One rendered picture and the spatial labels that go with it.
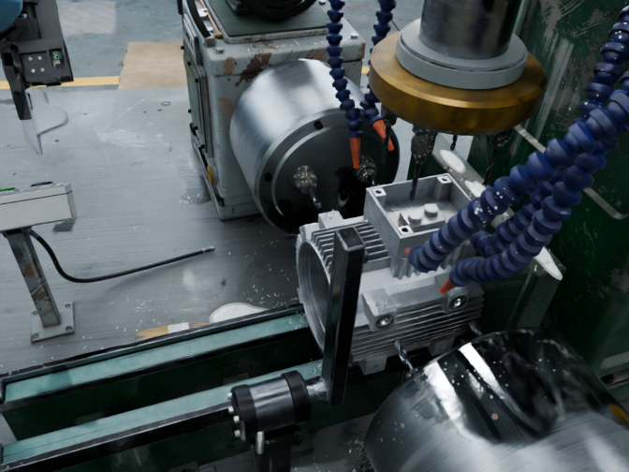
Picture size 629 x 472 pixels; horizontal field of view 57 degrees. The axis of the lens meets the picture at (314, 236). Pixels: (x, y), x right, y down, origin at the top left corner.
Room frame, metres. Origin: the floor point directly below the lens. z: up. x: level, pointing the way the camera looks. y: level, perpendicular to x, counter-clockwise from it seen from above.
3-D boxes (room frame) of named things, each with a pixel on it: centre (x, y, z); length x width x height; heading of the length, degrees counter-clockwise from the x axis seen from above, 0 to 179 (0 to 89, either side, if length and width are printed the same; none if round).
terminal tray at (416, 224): (0.57, -0.14, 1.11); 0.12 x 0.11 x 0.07; 112
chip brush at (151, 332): (0.61, 0.19, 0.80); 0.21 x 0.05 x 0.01; 106
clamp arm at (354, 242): (0.38, -0.03, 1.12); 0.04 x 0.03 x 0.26; 112
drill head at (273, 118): (0.88, 0.03, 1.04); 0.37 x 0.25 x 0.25; 22
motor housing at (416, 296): (0.56, -0.10, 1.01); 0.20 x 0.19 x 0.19; 112
